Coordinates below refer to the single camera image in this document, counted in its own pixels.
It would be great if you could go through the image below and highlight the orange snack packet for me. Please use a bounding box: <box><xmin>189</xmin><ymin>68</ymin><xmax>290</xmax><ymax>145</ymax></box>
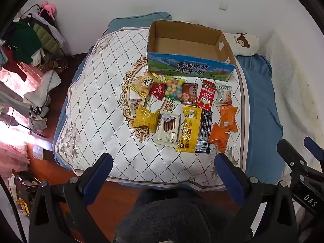
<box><xmin>208</xmin><ymin>123</ymin><xmax>230</xmax><ymax>153</ymax></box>
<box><xmin>220</xmin><ymin>105</ymin><xmax>238</xmax><ymax>132</ymax></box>

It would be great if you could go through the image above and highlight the white oat cookie packet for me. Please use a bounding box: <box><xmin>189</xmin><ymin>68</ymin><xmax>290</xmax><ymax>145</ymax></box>
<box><xmin>216</xmin><ymin>84</ymin><xmax>232</xmax><ymax>107</ymax></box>

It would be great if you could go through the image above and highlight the yellow black noodle packet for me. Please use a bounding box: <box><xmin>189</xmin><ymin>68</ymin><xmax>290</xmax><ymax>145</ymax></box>
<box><xmin>175</xmin><ymin>106</ymin><xmax>212</xmax><ymax>154</ymax></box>

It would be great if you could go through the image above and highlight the red long snack packet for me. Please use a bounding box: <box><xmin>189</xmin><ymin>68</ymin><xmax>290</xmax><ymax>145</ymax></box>
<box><xmin>197</xmin><ymin>80</ymin><xmax>216</xmax><ymax>111</ymax></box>

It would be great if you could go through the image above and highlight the brown biscuit packet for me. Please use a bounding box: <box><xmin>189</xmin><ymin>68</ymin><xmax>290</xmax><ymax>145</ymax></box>
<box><xmin>181</xmin><ymin>83</ymin><xmax>198</xmax><ymax>107</ymax></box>

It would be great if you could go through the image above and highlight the yellow striped snack packet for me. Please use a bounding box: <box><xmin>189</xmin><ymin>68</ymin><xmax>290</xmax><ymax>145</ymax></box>
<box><xmin>132</xmin><ymin>105</ymin><xmax>160</xmax><ymax>133</ymax></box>

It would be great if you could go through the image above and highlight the white chocolate wafer packet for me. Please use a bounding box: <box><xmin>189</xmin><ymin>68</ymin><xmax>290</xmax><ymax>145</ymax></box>
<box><xmin>157</xmin><ymin>111</ymin><xmax>181</xmax><ymax>148</ymax></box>

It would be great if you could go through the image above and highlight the colourful candy ball bag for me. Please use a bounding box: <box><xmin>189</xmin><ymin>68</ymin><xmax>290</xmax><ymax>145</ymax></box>
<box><xmin>164</xmin><ymin>75</ymin><xmax>186</xmax><ymax>102</ymax></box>

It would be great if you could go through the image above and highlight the yellow pastry snack packet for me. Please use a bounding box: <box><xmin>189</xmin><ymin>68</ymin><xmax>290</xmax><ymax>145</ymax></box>
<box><xmin>128</xmin><ymin>70</ymin><xmax>165</xmax><ymax>98</ymax></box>

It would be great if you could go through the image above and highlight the red triangular snack packet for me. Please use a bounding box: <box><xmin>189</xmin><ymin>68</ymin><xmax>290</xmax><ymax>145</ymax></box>
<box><xmin>150</xmin><ymin>83</ymin><xmax>166</xmax><ymax>101</ymax></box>

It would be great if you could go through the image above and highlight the white knit blanket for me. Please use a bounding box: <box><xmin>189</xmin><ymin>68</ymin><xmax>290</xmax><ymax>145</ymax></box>
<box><xmin>260</xmin><ymin>30</ymin><xmax>324</xmax><ymax>178</ymax></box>

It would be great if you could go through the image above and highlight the black fuzzy garment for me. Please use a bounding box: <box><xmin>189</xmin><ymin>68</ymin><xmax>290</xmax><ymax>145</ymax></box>
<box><xmin>114</xmin><ymin>188</ymin><xmax>234</xmax><ymax>242</ymax></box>

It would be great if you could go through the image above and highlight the white diamond pattern quilt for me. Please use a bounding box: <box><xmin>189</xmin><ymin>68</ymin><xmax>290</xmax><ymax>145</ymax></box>
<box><xmin>54</xmin><ymin>20</ymin><xmax>249</xmax><ymax>191</ymax></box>

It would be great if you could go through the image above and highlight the white clothes pile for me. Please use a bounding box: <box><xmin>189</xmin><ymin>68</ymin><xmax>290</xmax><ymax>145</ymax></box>
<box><xmin>23</xmin><ymin>70</ymin><xmax>61</xmax><ymax>131</ymax></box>

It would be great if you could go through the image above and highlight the white bear print pillow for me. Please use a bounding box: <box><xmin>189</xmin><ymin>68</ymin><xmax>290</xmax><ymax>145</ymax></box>
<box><xmin>224</xmin><ymin>33</ymin><xmax>260</xmax><ymax>56</ymax></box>

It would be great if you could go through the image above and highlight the cardboard milk carton box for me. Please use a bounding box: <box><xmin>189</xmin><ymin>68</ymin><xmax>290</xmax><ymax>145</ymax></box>
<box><xmin>147</xmin><ymin>20</ymin><xmax>236</xmax><ymax>81</ymax></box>

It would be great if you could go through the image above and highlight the clothes rack with clothes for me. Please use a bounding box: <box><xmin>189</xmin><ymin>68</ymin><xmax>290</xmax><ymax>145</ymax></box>
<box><xmin>1</xmin><ymin>4</ymin><xmax>67</xmax><ymax>82</ymax></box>

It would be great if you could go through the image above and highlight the pink plush toy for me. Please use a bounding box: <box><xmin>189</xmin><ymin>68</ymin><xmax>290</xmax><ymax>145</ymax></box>
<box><xmin>39</xmin><ymin>1</ymin><xmax>56</xmax><ymax>21</ymax></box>

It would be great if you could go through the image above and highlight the blue pillow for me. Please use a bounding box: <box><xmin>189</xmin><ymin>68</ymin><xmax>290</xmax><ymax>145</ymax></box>
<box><xmin>103</xmin><ymin>12</ymin><xmax>172</xmax><ymax>36</ymax></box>

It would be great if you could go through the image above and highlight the white wall switch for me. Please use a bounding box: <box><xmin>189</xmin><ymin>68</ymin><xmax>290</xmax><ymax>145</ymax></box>
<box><xmin>218</xmin><ymin>3</ymin><xmax>228</xmax><ymax>11</ymax></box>

